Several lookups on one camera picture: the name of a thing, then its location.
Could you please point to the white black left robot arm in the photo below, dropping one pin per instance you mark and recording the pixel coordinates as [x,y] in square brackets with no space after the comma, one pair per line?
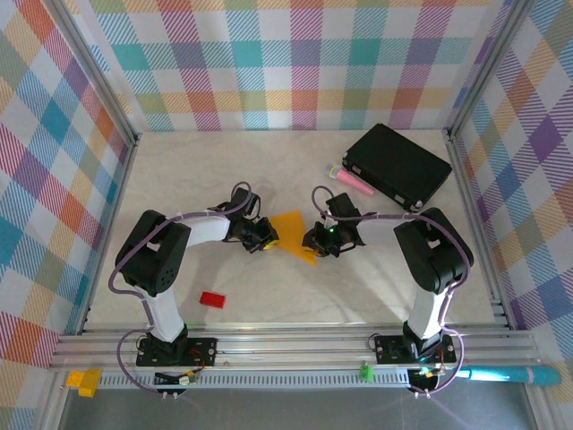
[156,264]

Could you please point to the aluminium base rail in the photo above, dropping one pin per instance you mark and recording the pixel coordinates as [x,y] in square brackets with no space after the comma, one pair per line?
[291,349]

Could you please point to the aluminium frame post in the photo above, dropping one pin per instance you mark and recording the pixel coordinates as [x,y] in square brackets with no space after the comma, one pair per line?
[488,67]
[94,71]

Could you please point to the red toy brick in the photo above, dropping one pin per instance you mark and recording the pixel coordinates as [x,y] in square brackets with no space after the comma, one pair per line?
[213,299]

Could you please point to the green plug connector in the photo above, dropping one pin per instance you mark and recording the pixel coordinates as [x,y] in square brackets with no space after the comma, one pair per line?
[367,373]

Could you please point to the small circuit board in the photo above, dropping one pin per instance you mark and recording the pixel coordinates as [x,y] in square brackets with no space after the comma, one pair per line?
[427,372]
[183,380]

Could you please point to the black hard case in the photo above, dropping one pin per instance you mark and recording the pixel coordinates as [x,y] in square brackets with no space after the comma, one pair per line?
[394,165]

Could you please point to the teal marker pen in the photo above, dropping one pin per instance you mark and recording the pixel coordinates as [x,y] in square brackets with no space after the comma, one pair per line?
[506,375]

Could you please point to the yellow toy brick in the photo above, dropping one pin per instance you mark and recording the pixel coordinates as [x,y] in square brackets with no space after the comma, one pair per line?
[85,380]

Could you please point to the yellow-orange cloth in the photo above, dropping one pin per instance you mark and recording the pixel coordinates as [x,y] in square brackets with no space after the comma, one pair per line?
[291,233]

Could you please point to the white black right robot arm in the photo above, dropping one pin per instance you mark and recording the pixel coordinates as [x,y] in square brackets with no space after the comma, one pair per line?
[434,260]

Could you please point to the pink toy microphone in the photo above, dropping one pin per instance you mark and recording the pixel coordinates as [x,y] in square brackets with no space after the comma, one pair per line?
[353,180]

